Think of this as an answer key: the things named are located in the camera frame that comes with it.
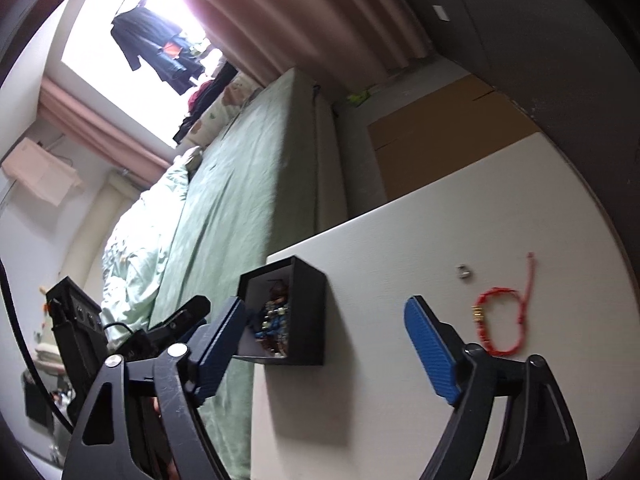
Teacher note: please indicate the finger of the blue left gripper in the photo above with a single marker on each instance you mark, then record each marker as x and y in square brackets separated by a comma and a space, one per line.
[180, 325]

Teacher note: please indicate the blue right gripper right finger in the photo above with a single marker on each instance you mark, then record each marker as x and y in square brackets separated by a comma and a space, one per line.
[538, 438]

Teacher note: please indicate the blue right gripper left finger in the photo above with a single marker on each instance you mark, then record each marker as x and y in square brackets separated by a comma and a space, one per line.
[140, 419]

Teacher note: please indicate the black jewelry box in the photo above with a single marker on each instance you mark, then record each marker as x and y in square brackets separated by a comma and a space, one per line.
[286, 314]

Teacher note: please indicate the light green duvet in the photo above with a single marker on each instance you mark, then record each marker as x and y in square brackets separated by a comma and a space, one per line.
[136, 253]

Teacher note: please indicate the green bed cover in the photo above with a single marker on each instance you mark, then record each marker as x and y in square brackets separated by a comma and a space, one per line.
[254, 194]

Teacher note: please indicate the white air conditioner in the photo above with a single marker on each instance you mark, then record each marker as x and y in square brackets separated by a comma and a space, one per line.
[44, 175]

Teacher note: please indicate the floral pillow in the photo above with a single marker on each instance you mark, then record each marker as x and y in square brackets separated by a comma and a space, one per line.
[222, 111]

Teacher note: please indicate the dark clothes pile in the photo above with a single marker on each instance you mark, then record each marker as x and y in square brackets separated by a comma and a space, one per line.
[204, 98]

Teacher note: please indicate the green floor scrap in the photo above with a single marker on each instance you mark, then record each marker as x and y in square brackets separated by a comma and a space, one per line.
[358, 98]

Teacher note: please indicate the dark hanging clothes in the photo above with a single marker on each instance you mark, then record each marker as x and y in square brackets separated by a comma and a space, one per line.
[142, 35]

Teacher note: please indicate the brown cardboard sheet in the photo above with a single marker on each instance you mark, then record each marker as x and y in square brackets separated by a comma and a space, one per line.
[444, 132]

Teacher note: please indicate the pink curtain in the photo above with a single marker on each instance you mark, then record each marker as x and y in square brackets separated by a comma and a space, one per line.
[129, 118]

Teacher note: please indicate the dark grey wardrobe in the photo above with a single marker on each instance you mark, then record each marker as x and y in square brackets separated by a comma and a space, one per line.
[560, 63]

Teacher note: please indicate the white wall switch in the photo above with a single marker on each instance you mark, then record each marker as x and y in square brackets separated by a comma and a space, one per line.
[441, 13]

